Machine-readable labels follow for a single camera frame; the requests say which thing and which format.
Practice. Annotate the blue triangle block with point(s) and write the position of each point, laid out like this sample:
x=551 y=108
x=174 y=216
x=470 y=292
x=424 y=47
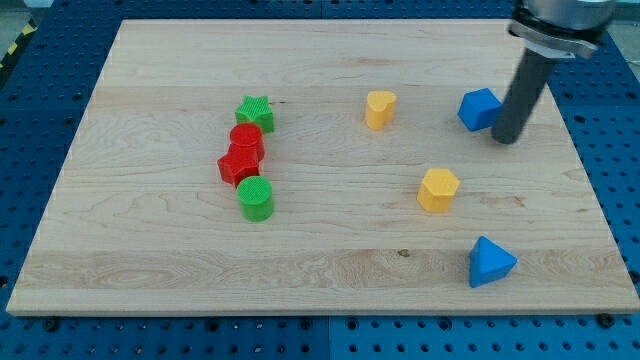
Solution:
x=489 y=262

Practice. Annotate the yellow heart block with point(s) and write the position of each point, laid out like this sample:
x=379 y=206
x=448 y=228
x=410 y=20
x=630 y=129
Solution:
x=380 y=108

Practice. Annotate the yellow hexagon block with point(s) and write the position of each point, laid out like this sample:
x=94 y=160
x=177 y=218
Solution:
x=437 y=190

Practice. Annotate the green cylinder block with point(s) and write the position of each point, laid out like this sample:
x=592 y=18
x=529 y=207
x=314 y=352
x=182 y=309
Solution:
x=255 y=196

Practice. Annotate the red star block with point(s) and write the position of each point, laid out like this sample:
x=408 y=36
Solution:
x=237 y=164

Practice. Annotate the wooden board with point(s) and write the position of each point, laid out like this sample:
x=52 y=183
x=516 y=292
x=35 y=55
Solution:
x=140 y=222

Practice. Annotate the blue cube block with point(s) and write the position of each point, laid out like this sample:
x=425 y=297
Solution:
x=479 y=109

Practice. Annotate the red cylinder block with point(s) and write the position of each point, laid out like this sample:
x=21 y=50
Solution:
x=248 y=136

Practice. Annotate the green star block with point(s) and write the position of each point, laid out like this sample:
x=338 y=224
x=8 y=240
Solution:
x=256 y=110

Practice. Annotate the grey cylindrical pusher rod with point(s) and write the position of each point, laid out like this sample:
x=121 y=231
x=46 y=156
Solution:
x=522 y=96

